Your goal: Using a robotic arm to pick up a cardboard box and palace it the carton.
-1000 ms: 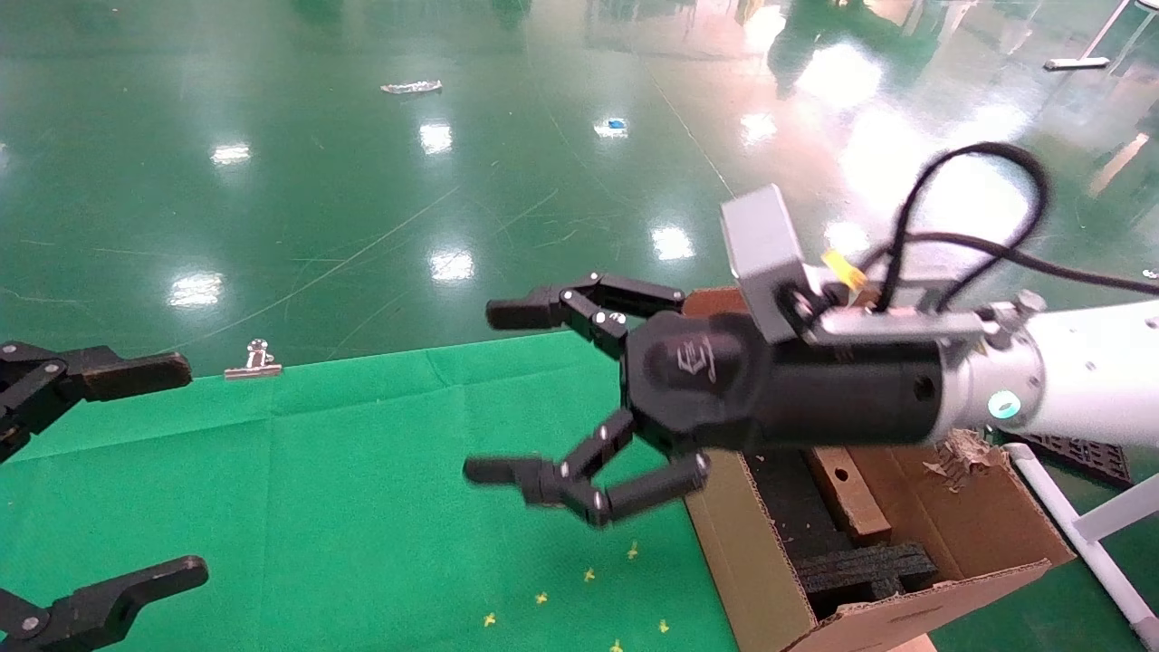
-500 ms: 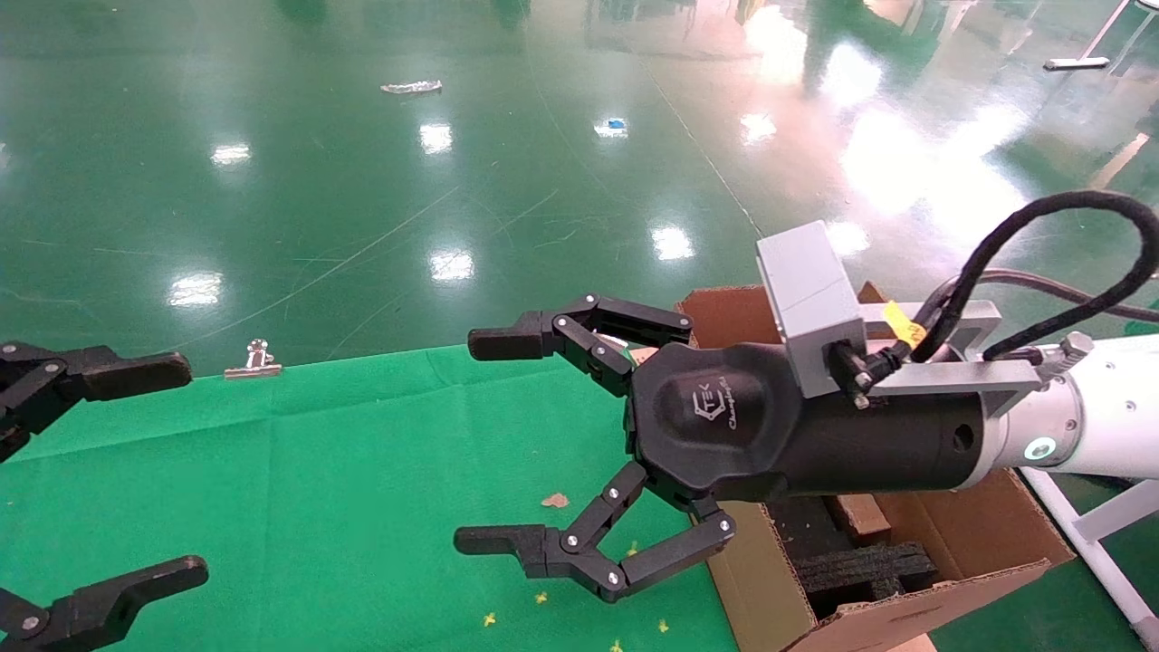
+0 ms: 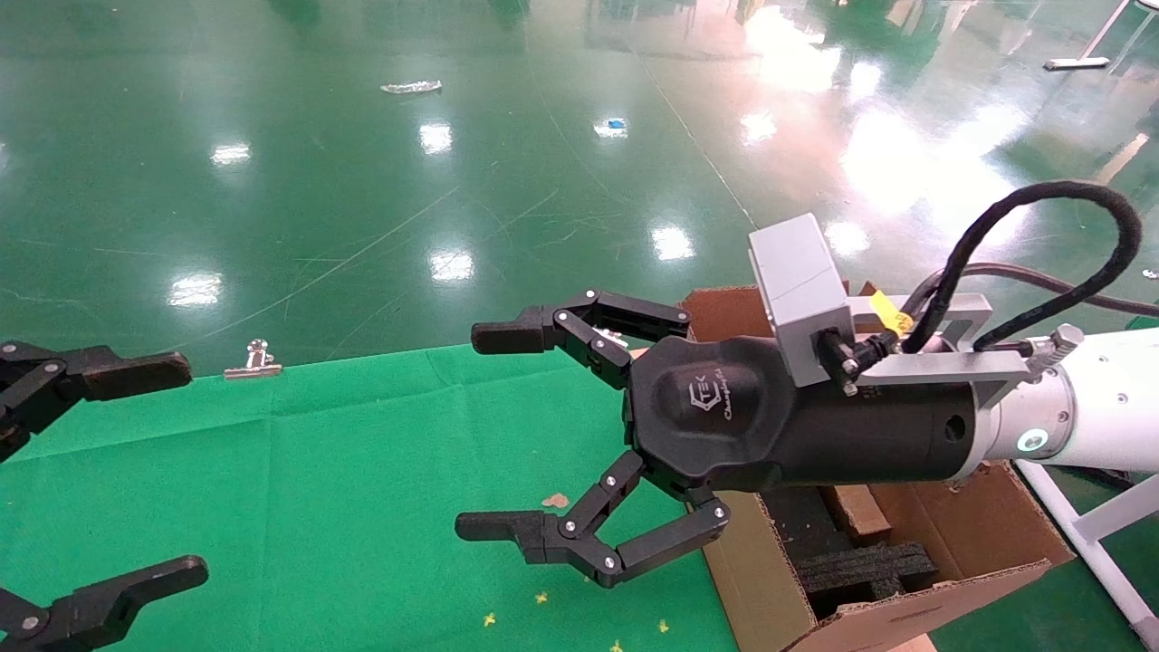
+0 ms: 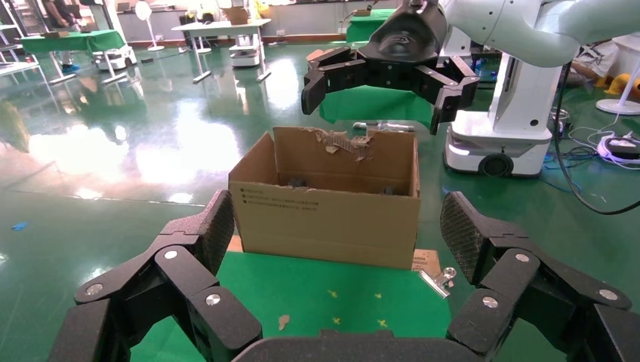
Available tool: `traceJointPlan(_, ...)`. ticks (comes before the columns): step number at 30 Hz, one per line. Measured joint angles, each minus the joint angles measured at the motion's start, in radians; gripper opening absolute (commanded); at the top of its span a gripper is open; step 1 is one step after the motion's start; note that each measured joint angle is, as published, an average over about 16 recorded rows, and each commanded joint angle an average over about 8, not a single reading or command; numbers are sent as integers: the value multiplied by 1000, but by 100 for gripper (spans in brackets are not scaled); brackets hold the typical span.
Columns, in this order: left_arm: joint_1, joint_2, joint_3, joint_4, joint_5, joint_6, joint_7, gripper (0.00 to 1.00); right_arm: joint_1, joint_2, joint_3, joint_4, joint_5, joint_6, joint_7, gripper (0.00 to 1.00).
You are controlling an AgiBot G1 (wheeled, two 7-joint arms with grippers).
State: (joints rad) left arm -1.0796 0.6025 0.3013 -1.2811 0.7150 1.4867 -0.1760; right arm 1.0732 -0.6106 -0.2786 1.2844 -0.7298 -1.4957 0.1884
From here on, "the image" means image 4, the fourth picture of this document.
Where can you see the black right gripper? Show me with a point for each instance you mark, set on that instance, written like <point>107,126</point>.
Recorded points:
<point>405,45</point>

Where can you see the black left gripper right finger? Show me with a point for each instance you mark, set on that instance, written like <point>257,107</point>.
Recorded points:
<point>525,290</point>

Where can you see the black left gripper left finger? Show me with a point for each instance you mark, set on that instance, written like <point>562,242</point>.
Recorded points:
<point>180,280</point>

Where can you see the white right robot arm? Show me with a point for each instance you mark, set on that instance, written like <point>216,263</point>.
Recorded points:
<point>525,25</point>

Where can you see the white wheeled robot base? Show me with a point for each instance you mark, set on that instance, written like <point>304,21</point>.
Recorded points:
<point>246,52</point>
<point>115,57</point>

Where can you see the brown cardboard scrap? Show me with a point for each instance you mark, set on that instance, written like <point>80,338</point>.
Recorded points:
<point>283,322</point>

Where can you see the large open cardboard carton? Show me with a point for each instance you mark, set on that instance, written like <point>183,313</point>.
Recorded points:
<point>325,225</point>

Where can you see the small brown cardboard box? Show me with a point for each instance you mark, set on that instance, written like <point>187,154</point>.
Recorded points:
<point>236,15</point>

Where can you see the green cloth covered table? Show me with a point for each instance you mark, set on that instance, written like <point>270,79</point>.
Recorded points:
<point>375,102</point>
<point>360,27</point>
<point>72,41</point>

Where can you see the silver metal binder clip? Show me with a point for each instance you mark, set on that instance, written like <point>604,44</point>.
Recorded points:
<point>436,282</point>

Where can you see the green table cloth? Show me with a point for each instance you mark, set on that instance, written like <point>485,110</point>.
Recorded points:
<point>300,285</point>

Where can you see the large white wheeled robot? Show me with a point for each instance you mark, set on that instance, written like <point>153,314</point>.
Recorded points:
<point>500,140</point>

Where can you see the blue floor litter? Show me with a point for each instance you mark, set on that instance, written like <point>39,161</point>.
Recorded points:
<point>20,226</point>

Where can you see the white power strip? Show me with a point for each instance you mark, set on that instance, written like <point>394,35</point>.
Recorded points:
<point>620,147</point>

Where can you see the white work table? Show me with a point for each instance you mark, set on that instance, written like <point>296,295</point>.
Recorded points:
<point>220,27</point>

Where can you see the seated person with glasses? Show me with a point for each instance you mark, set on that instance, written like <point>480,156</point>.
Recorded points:
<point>592,65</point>

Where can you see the white round fan stand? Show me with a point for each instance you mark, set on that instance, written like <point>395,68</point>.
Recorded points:
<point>617,106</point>

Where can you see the yellow plastic object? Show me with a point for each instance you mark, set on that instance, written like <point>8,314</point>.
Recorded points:
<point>620,82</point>

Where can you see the white standing fan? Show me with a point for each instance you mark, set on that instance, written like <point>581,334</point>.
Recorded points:
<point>145,12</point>

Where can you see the standing person dark shirt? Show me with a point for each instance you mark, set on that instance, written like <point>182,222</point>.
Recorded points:
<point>59,12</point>

